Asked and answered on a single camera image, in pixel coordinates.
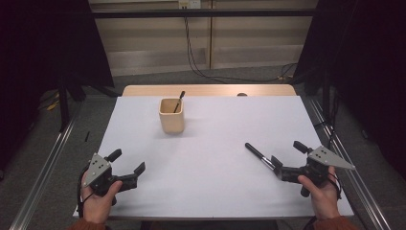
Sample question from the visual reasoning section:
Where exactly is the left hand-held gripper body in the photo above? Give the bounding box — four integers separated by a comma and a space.
82, 152, 139, 197

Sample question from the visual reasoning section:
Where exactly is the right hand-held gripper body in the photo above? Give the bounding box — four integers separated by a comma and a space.
280, 145, 356, 198

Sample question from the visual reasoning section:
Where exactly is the large black makeup brush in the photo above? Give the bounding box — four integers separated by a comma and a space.
244, 142, 278, 172

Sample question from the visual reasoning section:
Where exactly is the beige square holder cup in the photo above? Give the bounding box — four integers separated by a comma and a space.
158, 98, 186, 134

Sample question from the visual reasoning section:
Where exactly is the black pen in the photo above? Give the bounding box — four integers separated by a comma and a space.
172, 90, 187, 114

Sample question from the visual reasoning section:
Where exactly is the person's left hand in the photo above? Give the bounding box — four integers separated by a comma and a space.
80, 173, 124, 224

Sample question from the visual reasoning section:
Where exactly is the person's right hand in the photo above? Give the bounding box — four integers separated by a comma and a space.
297, 166, 342, 221

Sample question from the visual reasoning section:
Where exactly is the white table mat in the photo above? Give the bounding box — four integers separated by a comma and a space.
73, 95, 354, 220

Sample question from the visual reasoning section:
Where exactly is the black metal stand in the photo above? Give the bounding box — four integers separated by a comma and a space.
56, 73, 119, 132

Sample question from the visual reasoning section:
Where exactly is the wooden table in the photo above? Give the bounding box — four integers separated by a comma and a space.
122, 83, 298, 98

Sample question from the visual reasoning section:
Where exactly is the black curtain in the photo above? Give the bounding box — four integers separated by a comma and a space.
0, 0, 115, 173
292, 0, 406, 180

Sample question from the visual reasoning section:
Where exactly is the black horizontal bar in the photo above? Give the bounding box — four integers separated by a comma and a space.
90, 9, 320, 19

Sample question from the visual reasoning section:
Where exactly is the black gripper cord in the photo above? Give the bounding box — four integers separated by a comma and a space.
327, 172, 343, 201
77, 166, 95, 219

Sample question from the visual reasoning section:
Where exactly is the metal floor rail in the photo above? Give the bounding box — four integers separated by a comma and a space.
306, 95, 392, 230
9, 95, 85, 230

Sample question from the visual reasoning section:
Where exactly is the yellow floor cable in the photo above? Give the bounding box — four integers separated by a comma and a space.
37, 92, 61, 111

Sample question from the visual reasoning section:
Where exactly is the black power cable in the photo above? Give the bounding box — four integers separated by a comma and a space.
183, 8, 300, 84

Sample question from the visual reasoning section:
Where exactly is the white wall socket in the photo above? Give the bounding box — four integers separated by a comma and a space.
177, 0, 202, 10

